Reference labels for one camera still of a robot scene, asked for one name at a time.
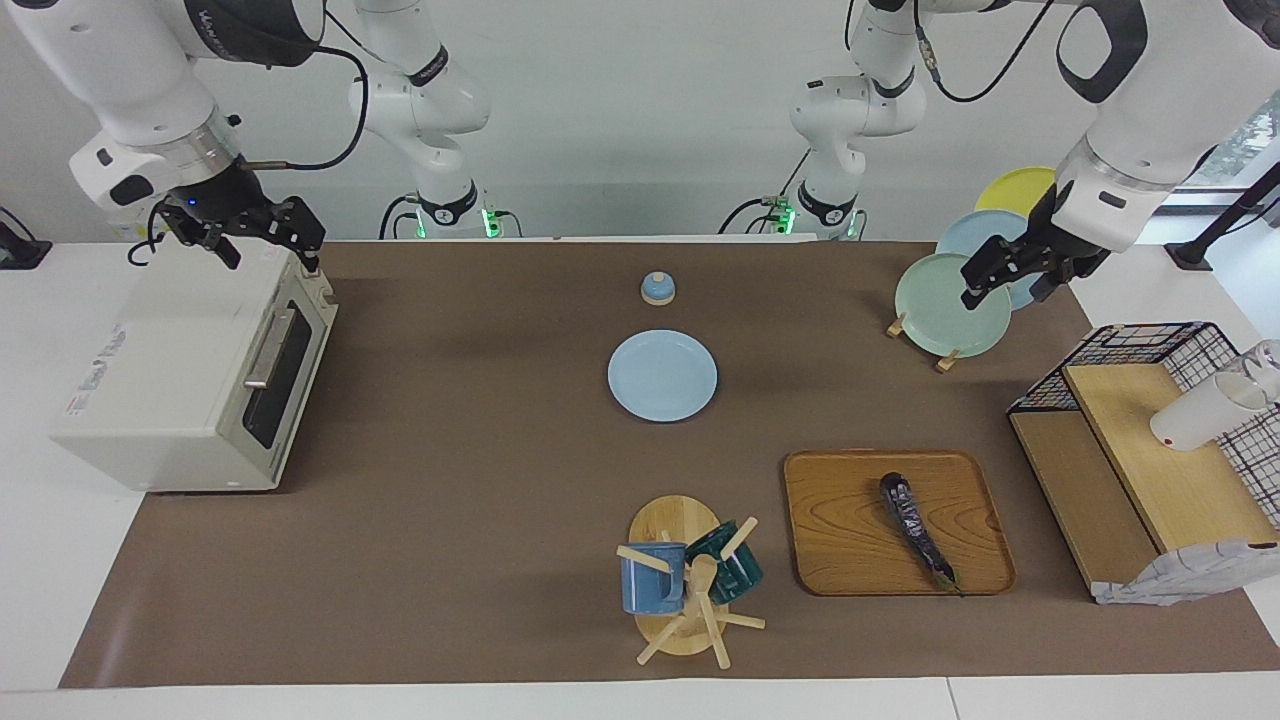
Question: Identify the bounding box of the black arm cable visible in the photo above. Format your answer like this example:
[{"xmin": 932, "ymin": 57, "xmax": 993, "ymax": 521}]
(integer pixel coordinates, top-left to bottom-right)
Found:
[
  {"xmin": 238, "ymin": 40, "xmax": 373, "ymax": 173},
  {"xmin": 912, "ymin": 0, "xmax": 1063, "ymax": 105}
]

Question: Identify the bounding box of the white crumpled shelf wrap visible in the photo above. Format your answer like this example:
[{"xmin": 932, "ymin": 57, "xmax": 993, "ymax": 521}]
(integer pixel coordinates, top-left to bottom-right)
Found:
[{"xmin": 1092, "ymin": 538, "xmax": 1280, "ymax": 607}]

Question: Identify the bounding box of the blue mug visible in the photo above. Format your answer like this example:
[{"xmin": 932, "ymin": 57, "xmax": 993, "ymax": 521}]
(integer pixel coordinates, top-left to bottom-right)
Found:
[{"xmin": 620, "ymin": 541, "xmax": 690, "ymax": 616}]

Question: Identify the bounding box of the wire and wood shelf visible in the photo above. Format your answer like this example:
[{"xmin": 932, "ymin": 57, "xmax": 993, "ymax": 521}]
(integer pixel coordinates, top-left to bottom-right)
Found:
[{"xmin": 1007, "ymin": 321, "xmax": 1280, "ymax": 607}]

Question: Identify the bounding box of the yellow plate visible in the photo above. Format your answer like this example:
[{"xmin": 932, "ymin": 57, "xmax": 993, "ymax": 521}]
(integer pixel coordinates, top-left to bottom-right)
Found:
[{"xmin": 976, "ymin": 166, "xmax": 1061, "ymax": 216}]

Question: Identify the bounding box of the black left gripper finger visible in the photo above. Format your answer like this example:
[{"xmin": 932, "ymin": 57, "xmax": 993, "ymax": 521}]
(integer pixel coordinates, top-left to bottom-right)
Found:
[
  {"xmin": 960, "ymin": 233, "xmax": 1033, "ymax": 311},
  {"xmin": 1028, "ymin": 255, "xmax": 1067, "ymax": 304}
]

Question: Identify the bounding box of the brown table mat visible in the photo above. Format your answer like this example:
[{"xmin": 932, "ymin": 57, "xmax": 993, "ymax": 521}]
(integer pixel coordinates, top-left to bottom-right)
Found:
[{"xmin": 58, "ymin": 238, "xmax": 1280, "ymax": 689}]

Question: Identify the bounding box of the dark purple eggplant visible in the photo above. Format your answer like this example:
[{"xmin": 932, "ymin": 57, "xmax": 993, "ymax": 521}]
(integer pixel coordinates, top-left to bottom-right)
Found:
[{"xmin": 879, "ymin": 472, "xmax": 962, "ymax": 594}]

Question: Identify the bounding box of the dark green mug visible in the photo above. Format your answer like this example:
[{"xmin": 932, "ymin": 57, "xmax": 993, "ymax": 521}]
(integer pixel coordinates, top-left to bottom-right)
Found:
[{"xmin": 685, "ymin": 520, "xmax": 765, "ymax": 606}]

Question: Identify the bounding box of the large light blue plate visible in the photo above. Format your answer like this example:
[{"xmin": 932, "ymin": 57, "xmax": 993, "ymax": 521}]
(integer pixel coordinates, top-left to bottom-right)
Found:
[{"xmin": 937, "ymin": 209, "xmax": 1054, "ymax": 311}]

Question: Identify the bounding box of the small light blue plate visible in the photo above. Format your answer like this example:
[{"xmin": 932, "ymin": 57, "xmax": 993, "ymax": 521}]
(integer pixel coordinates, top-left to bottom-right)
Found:
[{"xmin": 607, "ymin": 330, "xmax": 719, "ymax": 424}]

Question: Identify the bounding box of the cream toaster oven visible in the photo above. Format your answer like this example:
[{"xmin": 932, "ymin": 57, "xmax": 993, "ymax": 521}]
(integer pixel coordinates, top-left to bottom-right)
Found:
[{"xmin": 52, "ymin": 232, "xmax": 339, "ymax": 493}]

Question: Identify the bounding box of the white cup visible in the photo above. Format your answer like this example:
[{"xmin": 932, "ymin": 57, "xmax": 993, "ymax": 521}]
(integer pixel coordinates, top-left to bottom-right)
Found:
[{"xmin": 1150, "ymin": 370, "xmax": 1271, "ymax": 452}]

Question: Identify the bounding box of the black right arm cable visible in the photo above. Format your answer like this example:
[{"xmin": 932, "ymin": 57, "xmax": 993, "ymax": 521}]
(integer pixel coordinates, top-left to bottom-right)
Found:
[{"xmin": 238, "ymin": 40, "xmax": 373, "ymax": 173}]

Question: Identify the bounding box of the glass oven door with handle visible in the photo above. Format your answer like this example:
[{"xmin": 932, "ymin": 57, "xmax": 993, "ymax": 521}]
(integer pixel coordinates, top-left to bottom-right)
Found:
[{"xmin": 240, "ymin": 268, "xmax": 339, "ymax": 483}]

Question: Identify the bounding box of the wooden plate rack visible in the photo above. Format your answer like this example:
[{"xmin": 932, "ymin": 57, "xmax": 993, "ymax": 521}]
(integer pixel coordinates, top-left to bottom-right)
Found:
[{"xmin": 886, "ymin": 314, "xmax": 963, "ymax": 374}]

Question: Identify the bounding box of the pale green plate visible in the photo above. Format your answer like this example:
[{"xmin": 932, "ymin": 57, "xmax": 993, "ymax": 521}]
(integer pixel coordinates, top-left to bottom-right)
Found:
[{"xmin": 895, "ymin": 253, "xmax": 1013, "ymax": 359}]

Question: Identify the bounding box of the wooden mug tree stand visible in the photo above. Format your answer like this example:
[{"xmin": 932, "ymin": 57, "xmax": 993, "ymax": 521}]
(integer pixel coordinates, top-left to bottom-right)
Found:
[{"xmin": 615, "ymin": 494, "xmax": 768, "ymax": 669}]

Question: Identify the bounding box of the clear glass cup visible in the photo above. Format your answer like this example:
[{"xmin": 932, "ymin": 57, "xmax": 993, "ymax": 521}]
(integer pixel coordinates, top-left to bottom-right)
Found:
[{"xmin": 1243, "ymin": 339, "xmax": 1280, "ymax": 403}]

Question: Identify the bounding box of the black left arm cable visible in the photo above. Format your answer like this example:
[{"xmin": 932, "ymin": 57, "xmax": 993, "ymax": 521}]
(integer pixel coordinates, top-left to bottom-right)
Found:
[{"xmin": 912, "ymin": 0, "xmax": 1063, "ymax": 105}]

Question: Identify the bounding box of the black desk clamp base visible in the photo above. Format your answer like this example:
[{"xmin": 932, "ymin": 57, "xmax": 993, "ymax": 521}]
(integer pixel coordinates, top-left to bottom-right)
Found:
[{"xmin": 0, "ymin": 205, "xmax": 53, "ymax": 271}]

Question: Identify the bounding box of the wooden serving tray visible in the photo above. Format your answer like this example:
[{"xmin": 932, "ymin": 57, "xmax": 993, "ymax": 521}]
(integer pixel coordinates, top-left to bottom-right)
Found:
[{"xmin": 783, "ymin": 449, "xmax": 1018, "ymax": 598}]

